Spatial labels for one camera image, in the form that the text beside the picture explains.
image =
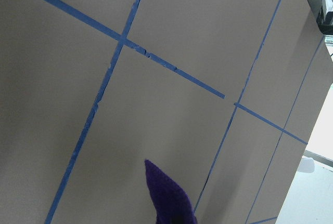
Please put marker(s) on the purple towel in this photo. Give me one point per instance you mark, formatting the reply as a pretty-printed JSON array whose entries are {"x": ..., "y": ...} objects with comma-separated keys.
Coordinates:
[{"x": 170, "y": 201}]

